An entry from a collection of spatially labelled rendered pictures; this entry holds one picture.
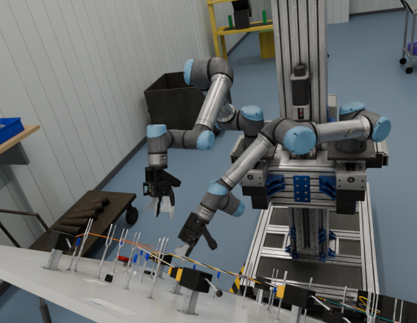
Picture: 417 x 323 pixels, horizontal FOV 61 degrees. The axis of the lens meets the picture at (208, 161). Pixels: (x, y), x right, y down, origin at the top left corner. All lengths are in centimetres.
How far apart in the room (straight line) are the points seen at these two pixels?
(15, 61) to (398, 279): 349
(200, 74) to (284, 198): 89
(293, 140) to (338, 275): 132
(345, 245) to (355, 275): 27
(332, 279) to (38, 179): 260
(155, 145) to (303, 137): 59
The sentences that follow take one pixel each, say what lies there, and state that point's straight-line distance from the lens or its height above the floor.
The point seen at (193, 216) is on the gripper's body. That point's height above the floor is 122.
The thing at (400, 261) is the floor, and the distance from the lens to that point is 302.
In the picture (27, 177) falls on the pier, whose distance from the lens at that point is 351.
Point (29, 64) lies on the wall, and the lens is 373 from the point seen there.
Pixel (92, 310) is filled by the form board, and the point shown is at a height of 165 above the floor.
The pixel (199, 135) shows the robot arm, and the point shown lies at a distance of 135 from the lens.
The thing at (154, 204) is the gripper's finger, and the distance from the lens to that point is 143.
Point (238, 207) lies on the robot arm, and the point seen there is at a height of 120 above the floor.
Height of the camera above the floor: 211
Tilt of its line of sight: 29 degrees down
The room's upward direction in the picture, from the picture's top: 11 degrees counter-clockwise
